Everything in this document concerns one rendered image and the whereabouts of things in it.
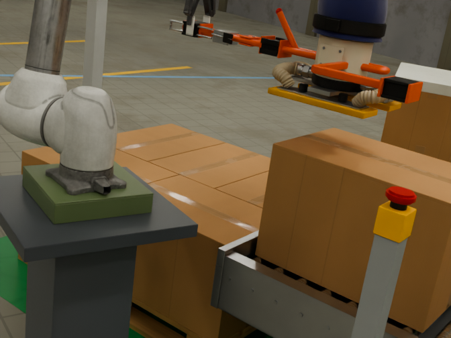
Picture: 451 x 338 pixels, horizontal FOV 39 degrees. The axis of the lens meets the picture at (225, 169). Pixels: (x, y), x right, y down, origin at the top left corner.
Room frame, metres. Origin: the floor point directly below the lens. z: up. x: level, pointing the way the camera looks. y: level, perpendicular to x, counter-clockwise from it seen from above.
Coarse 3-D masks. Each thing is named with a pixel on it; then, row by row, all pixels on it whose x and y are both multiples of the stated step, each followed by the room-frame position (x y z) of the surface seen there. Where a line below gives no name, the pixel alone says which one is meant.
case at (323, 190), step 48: (288, 144) 1.95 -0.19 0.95; (336, 144) 2.03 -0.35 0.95; (384, 144) 2.12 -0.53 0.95; (288, 192) 1.89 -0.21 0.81; (336, 192) 1.80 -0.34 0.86; (384, 192) 1.71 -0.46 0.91; (432, 192) 1.67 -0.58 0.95; (288, 240) 1.87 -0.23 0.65; (336, 240) 1.78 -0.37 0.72; (432, 240) 1.61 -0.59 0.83; (336, 288) 1.76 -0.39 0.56; (432, 288) 1.59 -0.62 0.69
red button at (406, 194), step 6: (396, 186) 1.40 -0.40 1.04; (390, 192) 1.36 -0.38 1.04; (396, 192) 1.35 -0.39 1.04; (402, 192) 1.36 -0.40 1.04; (408, 192) 1.37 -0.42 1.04; (390, 198) 1.35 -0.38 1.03; (396, 198) 1.34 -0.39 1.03; (402, 198) 1.34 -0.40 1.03; (408, 198) 1.34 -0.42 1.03; (414, 198) 1.35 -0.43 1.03; (390, 204) 1.37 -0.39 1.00; (396, 204) 1.35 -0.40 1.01; (402, 204) 1.34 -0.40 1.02; (408, 204) 1.35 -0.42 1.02; (402, 210) 1.35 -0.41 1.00
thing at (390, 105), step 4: (308, 84) 2.15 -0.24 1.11; (348, 96) 2.05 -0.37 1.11; (352, 96) 2.05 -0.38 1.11; (348, 100) 2.05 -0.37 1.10; (392, 100) 2.05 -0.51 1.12; (368, 104) 2.01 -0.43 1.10; (372, 104) 2.00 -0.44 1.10; (376, 104) 2.00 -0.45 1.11; (380, 104) 1.99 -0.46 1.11; (384, 104) 1.99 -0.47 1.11; (388, 104) 2.00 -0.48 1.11; (392, 104) 2.01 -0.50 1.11; (396, 104) 2.02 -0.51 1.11; (400, 104) 2.04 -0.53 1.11; (376, 108) 2.00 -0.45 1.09; (380, 108) 1.99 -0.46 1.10; (384, 108) 1.98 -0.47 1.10; (388, 108) 1.97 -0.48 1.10; (392, 108) 1.99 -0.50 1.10; (396, 108) 2.02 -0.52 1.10
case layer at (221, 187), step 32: (160, 128) 3.35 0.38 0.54; (32, 160) 2.63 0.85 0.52; (128, 160) 2.74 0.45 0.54; (160, 160) 2.81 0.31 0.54; (192, 160) 2.87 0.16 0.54; (224, 160) 2.94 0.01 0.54; (256, 160) 3.01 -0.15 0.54; (160, 192) 2.40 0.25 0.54; (192, 192) 2.45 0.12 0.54; (224, 192) 2.51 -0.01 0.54; (256, 192) 2.56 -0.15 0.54; (224, 224) 2.18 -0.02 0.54; (256, 224) 2.22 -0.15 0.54; (160, 256) 2.17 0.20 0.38; (192, 256) 2.08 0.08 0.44; (160, 288) 2.16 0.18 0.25; (192, 288) 2.07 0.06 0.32; (192, 320) 2.06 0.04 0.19; (224, 320) 2.01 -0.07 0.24
